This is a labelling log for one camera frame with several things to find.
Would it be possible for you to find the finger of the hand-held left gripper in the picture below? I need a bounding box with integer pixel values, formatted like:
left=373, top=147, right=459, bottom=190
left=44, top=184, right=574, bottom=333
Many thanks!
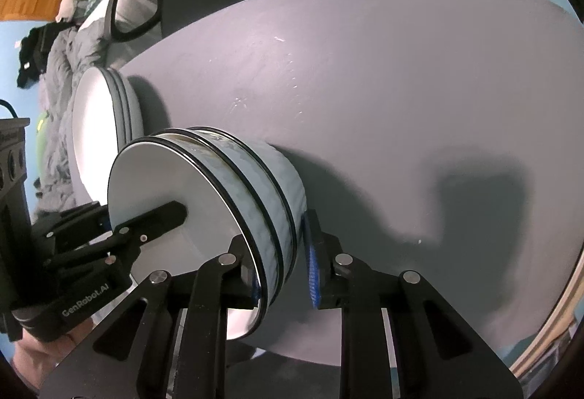
left=43, top=200, right=188, bottom=272
left=32, top=199, right=111, bottom=253

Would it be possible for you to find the black clothes pile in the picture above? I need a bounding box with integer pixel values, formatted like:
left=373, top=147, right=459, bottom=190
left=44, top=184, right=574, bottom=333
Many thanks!
left=16, top=22, right=69, bottom=89

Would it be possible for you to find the white pillow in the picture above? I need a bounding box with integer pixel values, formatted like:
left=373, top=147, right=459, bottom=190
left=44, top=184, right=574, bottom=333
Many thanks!
left=75, top=0, right=158, bottom=44

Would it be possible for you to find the large white bowl black rim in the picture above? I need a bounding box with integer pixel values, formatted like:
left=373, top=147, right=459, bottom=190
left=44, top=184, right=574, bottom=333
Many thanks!
left=189, top=125, right=308, bottom=285
left=150, top=130, right=287, bottom=304

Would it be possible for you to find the person's left hand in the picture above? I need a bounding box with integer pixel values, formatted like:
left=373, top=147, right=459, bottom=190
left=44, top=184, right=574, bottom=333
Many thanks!
left=13, top=332, right=76, bottom=385

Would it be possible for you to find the grey quilted duvet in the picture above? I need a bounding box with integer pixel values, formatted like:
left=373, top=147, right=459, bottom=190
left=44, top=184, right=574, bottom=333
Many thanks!
left=34, top=22, right=112, bottom=199

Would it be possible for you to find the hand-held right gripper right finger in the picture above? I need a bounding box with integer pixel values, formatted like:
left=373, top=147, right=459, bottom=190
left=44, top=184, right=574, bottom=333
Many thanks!
left=301, top=210, right=523, bottom=399

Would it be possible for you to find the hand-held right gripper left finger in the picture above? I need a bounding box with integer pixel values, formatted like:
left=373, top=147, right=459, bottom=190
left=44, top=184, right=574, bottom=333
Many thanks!
left=39, top=235, right=263, bottom=399

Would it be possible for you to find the small white bowl black rim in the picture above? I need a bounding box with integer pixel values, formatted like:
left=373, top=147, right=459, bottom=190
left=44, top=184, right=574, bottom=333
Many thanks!
left=108, top=138, right=266, bottom=341

